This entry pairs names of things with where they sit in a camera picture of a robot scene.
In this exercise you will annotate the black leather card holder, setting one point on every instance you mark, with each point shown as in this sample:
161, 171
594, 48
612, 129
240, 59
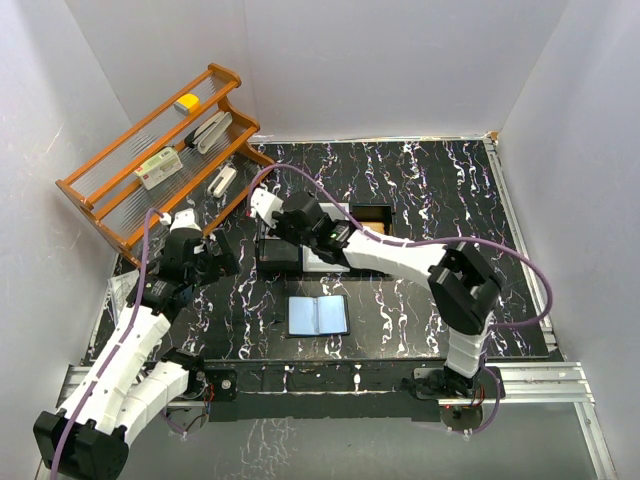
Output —
317, 316

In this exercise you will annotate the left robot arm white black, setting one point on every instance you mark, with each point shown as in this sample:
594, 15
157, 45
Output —
90, 435

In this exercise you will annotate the black tray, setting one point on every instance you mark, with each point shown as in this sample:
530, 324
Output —
274, 255
367, 212

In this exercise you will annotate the yellow white small box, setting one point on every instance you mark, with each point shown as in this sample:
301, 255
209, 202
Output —
187, 104

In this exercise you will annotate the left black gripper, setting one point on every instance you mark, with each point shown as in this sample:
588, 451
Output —
223, 263

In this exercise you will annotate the white middle tray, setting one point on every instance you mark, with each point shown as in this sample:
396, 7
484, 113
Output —
311, 263

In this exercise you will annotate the orange wooden shelf rack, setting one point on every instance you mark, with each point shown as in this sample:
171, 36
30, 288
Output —
109, 195

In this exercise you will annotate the small white stapler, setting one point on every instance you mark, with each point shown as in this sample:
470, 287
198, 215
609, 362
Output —
221, 182

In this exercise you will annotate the right black tray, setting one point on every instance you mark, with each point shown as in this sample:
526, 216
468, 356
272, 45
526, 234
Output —
367, 212

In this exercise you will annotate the white printed paper sheet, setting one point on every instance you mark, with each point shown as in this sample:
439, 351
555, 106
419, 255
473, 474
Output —
119, 288

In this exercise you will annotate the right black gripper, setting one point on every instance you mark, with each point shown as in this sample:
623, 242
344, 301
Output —
280, 217

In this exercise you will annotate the orange card in right tray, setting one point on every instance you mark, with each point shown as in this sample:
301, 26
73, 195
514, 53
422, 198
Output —
375, 227

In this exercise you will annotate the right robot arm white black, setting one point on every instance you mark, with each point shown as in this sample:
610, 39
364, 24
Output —
464, 286

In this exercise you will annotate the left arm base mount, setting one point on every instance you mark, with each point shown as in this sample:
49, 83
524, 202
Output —
193, 409

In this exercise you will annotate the left black tray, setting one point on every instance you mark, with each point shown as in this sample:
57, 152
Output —
274, 255

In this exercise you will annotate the white black stapler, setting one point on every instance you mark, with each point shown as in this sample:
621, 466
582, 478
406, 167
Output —
204, 137

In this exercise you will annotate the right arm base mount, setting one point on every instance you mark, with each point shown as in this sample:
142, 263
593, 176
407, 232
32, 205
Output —
466, 406

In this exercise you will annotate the white green card box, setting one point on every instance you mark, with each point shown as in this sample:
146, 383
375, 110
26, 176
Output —
159, 167

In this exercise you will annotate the aluminium frame rail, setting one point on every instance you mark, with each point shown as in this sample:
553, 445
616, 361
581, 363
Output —
379, 389

